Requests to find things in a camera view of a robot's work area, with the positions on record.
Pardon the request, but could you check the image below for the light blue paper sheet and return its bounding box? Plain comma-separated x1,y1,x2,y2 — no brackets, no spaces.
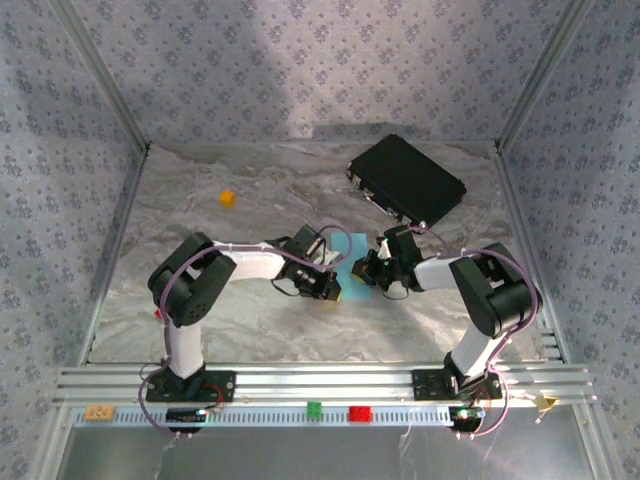
329,231,374,303

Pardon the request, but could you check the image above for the black hard case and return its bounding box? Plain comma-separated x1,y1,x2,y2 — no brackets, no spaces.
344,133,469,235

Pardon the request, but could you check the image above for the aluminium mounting rail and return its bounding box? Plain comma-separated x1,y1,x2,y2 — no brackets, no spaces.
53,363,599,407

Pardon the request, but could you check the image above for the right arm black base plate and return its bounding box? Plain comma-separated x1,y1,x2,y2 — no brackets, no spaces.
410,368,504,401

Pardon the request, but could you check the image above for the slotted grey cable duct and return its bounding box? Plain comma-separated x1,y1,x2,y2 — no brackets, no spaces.
72,404,489,430

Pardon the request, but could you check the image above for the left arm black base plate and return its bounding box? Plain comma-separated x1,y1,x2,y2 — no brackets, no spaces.
144,370,237,404

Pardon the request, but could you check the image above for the aluminium table side rail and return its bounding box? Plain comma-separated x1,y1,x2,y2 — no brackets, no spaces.
492,144,572,364
78,144,152,367

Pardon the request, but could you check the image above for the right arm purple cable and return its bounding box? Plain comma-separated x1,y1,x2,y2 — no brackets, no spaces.
409,225,546,441

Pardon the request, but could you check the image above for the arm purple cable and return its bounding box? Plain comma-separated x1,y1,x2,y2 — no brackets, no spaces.
409,225,546,441
138,223,356,441

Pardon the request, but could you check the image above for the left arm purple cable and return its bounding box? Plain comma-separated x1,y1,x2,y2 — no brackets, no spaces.
138,223,356,441

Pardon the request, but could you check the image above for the aluminium frame post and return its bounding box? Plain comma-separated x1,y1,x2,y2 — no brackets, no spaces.
48,0,153,152
493,0,597,152

